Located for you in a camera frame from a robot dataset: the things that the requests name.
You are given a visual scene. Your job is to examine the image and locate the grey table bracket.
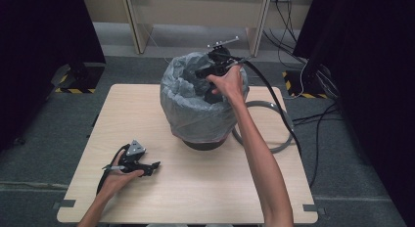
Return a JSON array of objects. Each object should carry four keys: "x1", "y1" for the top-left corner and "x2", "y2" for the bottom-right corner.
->
[
  {"x1": 52, "y1": 199, "x2": 77, "y2": 210},
  {"x1": 301, "y1": 204, "x2": 327, "y2": 216}
]

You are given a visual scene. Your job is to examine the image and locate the black curtain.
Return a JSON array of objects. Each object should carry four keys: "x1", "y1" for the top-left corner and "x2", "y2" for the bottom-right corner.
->
[
  {"x1": 0, "y1": 0, "x2": 107, "y2": 151},
  {"x1": 293, "y1": 0, "x2": 415, "y2": 227}
]

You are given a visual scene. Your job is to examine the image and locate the black cables from socket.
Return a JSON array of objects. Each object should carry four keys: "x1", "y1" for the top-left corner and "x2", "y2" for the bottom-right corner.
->
[{"x1": 262, "y1": 0, "x2": 308, "y2": 70}]

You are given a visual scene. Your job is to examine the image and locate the white cable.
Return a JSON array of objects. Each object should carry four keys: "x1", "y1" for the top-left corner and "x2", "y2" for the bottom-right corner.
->
[{"x1": 283, "y1": 61, "x2": 309, "y2": 101}]

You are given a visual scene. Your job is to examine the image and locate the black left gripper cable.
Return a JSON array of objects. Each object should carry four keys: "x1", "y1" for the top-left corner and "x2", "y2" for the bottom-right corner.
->
[{"x1": 96, "y1": 143, "x2": 131, "y2": 196}]

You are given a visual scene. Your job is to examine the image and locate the striped stand base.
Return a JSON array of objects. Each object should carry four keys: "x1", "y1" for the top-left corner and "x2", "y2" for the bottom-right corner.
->
[
  {"x1": 282, "y1": 69, "x2": 329, "y2": 100},
  {"x1": 50, "y1": 63, "x2": 106, "y2": 95}
]

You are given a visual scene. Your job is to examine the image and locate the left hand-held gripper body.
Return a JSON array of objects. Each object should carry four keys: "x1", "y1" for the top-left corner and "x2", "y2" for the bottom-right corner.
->
[{"x1": 102, "y1": 139, "x2": 147, "y2": 172}]

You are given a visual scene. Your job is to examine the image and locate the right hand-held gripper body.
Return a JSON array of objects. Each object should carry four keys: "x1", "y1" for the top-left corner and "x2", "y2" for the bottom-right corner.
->
[{"x1": 207, "y1": 36, "x2": 246, "y2": 75}]

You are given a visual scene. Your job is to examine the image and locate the beige desk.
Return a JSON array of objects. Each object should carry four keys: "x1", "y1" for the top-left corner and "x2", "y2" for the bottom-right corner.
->
[{"x1": 81, "y1": 0, "x2": 316, "y2": 58}]

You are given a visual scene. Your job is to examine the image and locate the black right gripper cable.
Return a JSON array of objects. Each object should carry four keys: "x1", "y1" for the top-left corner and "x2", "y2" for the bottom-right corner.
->
[{"x1": 242, "y1": 58, "x2": 302, "y2": 156}]

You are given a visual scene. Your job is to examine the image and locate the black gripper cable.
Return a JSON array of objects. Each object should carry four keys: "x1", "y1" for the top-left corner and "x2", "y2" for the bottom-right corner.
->
[
  {"x1": 242, "y1": 58, "x2": 302, "y2": 156},
  {"x1": 96, "y1": 143, "x2": 131, "y2": 196}
]

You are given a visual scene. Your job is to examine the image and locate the black floor cables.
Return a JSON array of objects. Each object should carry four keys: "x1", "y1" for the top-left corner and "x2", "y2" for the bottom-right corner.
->
[{"x1": 289, "y1": 102, "x2": 345, "y2": 189}]

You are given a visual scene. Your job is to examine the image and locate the person's right hand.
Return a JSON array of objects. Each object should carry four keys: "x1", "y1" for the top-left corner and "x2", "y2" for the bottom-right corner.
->
[{"x1": 206, "y1": 64, "x2": 246, "y2": 105}]

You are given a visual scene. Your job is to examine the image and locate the grey bin rim ring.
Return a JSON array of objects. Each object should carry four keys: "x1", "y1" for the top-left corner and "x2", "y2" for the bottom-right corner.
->
[{"x1": 232, "y1": 100, "x2": 295, "y2": 155}]

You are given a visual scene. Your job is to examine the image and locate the person's left hand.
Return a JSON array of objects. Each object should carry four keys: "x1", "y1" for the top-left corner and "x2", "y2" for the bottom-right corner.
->
[{"x1": 99, "y1": 150, "x2": 145, "y2": 199}]

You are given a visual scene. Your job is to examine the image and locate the dark grey trash bin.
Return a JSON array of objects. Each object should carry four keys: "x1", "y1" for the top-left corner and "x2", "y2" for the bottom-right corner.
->
[{"x1": 181, "y1": 138, "x2": 228, "y2": 153}]

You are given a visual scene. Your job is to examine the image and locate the grey plastic trash bag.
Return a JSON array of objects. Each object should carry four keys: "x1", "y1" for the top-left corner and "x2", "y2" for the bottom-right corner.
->
[{"x1": 160, "y1": 51, "x2": 251, "y2": 145}]

